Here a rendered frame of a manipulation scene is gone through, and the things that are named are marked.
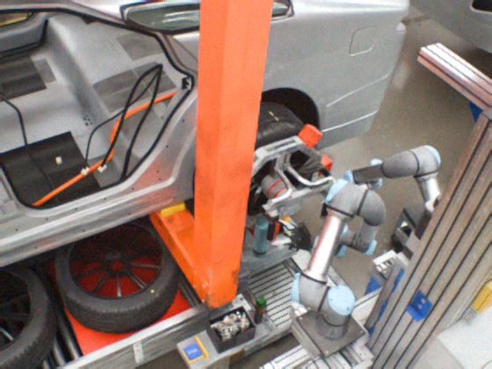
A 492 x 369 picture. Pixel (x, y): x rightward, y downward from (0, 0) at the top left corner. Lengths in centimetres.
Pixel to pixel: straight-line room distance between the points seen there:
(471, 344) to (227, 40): 132
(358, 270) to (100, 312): 172
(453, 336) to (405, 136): 297
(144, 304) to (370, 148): 249
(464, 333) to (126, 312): 158
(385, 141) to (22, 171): 292
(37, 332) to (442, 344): 182
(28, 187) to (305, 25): 161
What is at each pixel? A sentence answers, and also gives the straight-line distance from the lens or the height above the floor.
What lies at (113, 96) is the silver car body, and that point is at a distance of 309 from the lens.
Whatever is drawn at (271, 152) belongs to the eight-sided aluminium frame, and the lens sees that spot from 259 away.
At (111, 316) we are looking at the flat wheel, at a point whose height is 46.
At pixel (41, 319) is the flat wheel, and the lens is 280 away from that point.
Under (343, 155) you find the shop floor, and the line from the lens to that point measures 439.
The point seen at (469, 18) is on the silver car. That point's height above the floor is 100.
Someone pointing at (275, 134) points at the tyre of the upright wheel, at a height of 115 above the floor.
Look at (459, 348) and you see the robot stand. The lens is 202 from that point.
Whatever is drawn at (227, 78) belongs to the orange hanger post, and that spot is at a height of 187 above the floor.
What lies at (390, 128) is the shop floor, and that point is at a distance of 481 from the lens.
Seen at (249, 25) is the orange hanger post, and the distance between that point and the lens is 165.
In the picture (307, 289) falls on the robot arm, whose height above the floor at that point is 104.
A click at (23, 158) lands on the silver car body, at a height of 80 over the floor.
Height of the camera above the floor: 284
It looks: 46 degrees down
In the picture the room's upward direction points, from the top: 7 degrees clockwise
